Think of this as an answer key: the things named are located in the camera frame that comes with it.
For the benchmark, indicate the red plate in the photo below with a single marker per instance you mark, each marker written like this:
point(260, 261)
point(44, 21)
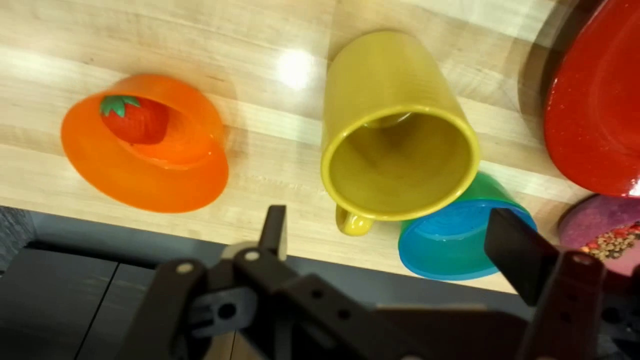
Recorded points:
point(600, 100)

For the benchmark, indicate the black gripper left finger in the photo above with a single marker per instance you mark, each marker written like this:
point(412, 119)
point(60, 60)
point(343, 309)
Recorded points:
point(173, 300)

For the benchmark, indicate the orange plastic bowl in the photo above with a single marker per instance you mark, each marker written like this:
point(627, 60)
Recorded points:
point(152, 177)

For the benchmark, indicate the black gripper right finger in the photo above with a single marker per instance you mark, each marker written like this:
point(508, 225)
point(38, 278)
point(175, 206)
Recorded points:
point(567, 300)

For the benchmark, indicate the yellow plastic mug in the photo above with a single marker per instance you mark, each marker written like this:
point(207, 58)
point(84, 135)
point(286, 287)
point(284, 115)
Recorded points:
point(387, 86)

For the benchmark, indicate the blue and green plastic bowl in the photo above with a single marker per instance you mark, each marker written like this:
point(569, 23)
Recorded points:
point(446, 242)

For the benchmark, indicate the purple plastic bowl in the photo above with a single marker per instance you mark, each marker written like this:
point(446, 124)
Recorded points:
point(580, 217)

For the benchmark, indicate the red toy strawberry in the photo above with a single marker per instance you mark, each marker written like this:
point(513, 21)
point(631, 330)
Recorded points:
point(136, 123)

